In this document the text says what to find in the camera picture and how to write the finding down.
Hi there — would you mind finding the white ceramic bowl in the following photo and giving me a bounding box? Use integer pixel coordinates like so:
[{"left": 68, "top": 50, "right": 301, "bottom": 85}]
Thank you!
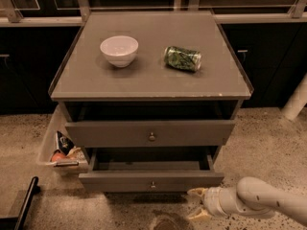
[{"left": 100, "top": 35, "right": 139, "bottom": 68}]

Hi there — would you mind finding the green soda can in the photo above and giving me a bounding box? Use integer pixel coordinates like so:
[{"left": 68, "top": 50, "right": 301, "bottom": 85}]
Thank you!
[{"left": 164, "top": 46, "right": 202, "bottom": 72}]

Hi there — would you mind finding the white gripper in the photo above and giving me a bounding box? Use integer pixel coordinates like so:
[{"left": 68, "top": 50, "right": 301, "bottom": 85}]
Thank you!
[{"left": 187, "top": 187, "right": 227, "bottom": 221}]

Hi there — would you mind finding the red apple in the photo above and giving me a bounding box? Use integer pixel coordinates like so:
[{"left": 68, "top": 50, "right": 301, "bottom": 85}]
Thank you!
[{"left": 51, "top": 152, "right": 66, "bottom": 162}]

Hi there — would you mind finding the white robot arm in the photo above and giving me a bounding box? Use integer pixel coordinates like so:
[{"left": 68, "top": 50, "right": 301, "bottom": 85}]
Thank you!
[{"left": 188, "top": 80, "right": 307, "bottom": 226}]

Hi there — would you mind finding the grey drawer cabinet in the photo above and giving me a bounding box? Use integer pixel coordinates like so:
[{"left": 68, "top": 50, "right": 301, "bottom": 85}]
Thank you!
[{"left": 48, "top": 11, "right": 255, "bottom": 165}]

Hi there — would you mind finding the metal railing frame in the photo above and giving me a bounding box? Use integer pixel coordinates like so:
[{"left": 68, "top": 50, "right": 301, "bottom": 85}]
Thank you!
[{"left": 0, "top": 0, "right": 307, "bottom": 26}]

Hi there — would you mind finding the dark snack bag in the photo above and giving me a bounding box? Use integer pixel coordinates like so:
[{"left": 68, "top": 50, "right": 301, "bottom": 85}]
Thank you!
[{"left": 56, "top": 131, "right": 75, "bottom": 155}]

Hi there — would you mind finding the black bar object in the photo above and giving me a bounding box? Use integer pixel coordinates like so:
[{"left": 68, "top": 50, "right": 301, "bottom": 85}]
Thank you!
[{"left": 0, "top": 176, "right": 40, "bottom": 230}]

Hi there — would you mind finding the clear plastic bin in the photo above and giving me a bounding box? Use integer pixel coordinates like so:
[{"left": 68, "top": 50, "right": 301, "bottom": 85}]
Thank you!
[{"left": 36, "top": 106, "right": 88, "bottom": 174}]

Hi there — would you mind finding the grey drawer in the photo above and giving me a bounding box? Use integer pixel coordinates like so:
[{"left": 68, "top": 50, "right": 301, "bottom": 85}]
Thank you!
[
  {"left": 79, "top": 147, "right": 224, "bottom": 193},
  {"left": 65, "top": 120, "right": 235, "bottom": 148}
]

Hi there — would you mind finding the grey top drawer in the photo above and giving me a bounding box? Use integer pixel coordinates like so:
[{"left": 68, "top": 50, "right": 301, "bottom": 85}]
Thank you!
[{"left": 65, "top": 120, "right": 235, "bottom": 148}]

